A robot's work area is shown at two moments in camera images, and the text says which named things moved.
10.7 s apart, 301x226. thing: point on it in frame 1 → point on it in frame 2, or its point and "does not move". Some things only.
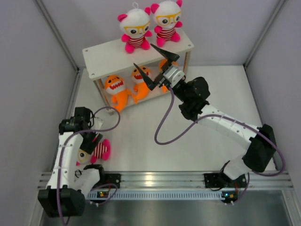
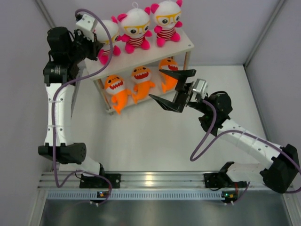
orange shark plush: [114, 85] does not move
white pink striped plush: [102, 151] → [103, 35]
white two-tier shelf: [125, 79] does not move
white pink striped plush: [167, 15] does not move
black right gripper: [160, 80] → [183, 92]
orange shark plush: [141, 89] does not move
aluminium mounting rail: [180, 180] does not move
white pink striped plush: [135, 26] does not move
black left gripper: [89, 146] → [94, 47]
